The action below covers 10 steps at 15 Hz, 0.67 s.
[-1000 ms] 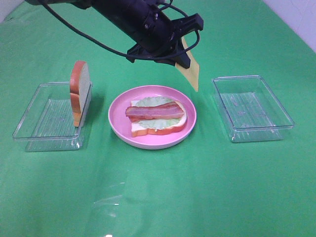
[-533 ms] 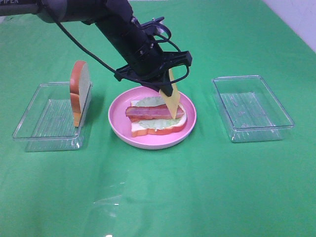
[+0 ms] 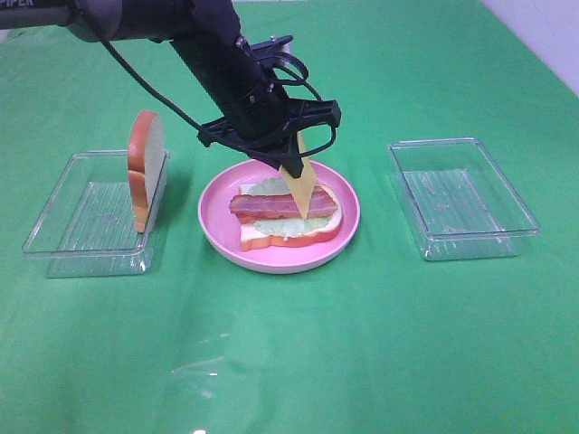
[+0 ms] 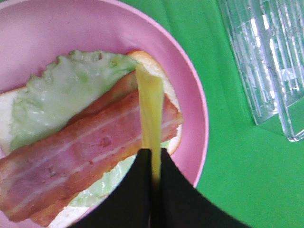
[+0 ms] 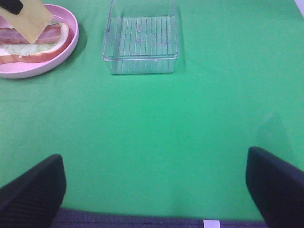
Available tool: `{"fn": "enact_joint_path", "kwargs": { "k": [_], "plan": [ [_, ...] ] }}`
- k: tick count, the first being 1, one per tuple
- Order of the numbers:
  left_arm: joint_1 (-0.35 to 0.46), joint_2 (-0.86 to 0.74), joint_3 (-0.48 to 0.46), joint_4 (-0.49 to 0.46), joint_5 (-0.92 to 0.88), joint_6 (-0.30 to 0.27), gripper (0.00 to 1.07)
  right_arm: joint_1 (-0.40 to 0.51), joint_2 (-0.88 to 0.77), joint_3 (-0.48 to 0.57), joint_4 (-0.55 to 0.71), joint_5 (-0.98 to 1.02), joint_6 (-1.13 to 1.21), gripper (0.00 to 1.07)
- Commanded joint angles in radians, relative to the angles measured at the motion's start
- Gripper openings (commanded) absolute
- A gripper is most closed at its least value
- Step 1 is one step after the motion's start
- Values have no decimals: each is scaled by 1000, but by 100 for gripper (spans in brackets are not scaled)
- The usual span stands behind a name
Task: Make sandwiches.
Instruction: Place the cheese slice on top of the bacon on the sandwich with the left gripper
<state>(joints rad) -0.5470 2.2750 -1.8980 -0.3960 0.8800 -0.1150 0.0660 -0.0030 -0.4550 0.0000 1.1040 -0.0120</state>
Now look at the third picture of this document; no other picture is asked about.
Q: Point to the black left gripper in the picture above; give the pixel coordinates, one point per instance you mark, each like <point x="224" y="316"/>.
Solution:
<point x="271" y="136"/>

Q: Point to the yellow cheese slice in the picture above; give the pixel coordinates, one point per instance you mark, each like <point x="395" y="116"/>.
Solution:
<point x="301" y="188"/>

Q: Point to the tray bacon strip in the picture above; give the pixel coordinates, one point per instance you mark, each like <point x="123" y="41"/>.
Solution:
<point x="282" y="206"/>
<point x="248" y="217"/>

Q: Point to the green lettuce leaf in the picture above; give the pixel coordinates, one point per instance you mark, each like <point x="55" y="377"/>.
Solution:
<point x="286" y="228"/>

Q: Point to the tray bread slice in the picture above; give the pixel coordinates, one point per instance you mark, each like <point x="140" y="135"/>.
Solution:
<point x="146" y="154"/>
<point x="276" y="241"/>

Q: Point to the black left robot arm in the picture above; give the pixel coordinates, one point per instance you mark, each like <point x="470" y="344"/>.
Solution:
<point x="261" y="89"/>

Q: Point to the pink round plate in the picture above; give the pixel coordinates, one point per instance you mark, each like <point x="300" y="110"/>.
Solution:
<point x="224" y="231"/>

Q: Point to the clear right plastic tray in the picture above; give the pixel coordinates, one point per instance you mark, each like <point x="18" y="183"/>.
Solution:
<point x="457" y="201"/>

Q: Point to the clear plastic tray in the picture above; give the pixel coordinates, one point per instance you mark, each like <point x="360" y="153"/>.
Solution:
<point x="457" y="201"/>
<point x="87" y="227"/>

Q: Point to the green tablecloth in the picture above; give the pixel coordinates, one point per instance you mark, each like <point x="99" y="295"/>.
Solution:
<point x="379" y="340"/>

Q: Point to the clear left plastic tray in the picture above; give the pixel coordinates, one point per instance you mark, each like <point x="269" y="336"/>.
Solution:
<point x="87" y="227"/>

